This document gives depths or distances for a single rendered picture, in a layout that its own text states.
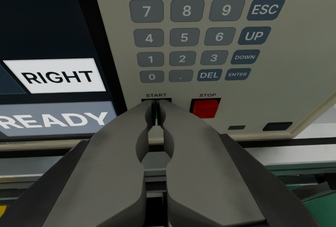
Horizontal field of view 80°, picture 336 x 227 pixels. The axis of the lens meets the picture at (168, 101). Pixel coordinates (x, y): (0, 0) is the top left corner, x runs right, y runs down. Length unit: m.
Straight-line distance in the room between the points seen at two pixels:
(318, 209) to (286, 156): 0.45
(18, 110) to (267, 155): 0.23
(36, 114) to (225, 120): 0.16
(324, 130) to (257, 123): 0.10
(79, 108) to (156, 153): 0.09
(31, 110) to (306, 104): 0.22
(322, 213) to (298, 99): 0.52
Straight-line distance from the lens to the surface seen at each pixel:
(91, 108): 0.17
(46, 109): 0.18
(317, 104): 0.21
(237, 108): 0.18
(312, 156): 0.26
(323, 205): 0.70
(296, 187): 0.34
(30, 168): 0.25
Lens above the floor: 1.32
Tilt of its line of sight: 55 degrees down
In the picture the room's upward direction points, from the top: 1 degrees clockwise
